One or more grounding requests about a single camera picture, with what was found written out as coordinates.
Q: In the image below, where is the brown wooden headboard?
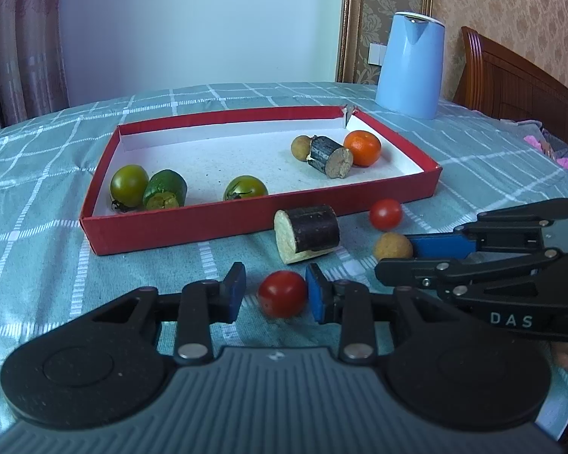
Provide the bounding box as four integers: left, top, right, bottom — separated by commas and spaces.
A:
452, 26, 568, 147

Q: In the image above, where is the red cardboard tray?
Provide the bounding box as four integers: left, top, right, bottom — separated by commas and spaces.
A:
80, 104, 442, 257

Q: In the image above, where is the teal checked cloth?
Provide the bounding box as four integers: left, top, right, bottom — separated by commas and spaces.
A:
0, 80, 568, 440

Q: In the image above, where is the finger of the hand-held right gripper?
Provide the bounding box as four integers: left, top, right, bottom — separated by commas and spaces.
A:
375, 248, 565, 300
406, 199, 568, 261

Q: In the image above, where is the large purple eggplant piece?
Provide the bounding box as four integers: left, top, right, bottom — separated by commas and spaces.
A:
273, 205, 340, 264

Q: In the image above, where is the light blue kettle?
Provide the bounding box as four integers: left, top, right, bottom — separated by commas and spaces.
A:
375, 11, 445, 120

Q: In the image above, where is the orange tangerine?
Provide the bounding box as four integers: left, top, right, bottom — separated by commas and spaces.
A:
343, 130, 382, 168

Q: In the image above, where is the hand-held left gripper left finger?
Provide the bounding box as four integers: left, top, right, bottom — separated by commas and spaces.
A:
92, 262, 247, 365

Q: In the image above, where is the pink patterned curtain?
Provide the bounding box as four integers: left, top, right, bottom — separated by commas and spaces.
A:
0, 0, 70, 141

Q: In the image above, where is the green cucumber piece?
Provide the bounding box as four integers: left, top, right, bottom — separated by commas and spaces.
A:
142, 169, 189, 211

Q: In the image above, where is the green tomato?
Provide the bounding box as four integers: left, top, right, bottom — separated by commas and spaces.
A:
223, 175, 269, 202
110, 165, 150, 210

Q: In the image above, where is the small brown potato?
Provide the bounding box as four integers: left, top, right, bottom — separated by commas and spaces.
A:
291, 135, 312, 162
374, 233, 414, 262

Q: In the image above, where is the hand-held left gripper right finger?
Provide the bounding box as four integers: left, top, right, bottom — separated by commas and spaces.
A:
305, 263, 460, 366

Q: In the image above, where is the red cherry tomato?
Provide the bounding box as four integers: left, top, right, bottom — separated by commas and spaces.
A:
258, 271, 309, 319
369, 199, 403, 231

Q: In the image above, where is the small purple eggplant piece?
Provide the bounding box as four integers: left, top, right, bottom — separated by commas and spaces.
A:
307, 135, 354, 179

